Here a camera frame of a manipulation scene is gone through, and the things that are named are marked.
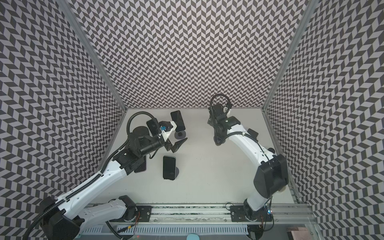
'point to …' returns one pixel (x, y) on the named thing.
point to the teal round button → (193, 236)
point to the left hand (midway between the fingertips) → (180, 130)
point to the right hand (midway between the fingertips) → (218, 124)
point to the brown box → (298, 233)
